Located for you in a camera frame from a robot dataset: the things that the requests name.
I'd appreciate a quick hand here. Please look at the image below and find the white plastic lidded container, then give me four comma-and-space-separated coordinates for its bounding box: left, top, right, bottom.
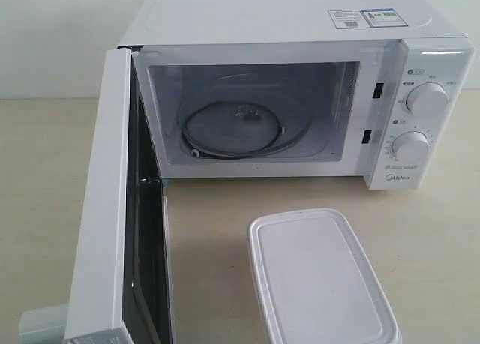
248, 208, 403, 343

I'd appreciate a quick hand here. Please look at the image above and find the upper white control knob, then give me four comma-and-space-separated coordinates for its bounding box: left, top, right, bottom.
406, 82, 449, 118

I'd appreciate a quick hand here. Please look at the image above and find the grey object at bottom left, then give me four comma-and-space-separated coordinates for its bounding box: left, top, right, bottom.
19, 304, 68, 344

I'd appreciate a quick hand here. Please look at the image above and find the white printed label sticker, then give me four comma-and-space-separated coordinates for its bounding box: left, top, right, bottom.
328, 8, 408, 29

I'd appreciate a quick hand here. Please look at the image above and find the white microwave door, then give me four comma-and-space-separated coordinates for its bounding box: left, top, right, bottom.
64, 47, 176, 343

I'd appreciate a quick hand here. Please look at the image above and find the white microwave oven body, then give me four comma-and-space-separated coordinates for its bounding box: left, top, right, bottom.
119, 0, 475, 190

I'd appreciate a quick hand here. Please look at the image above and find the lower white timer knob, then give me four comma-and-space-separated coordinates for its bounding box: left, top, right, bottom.
391, 131, 430, 163

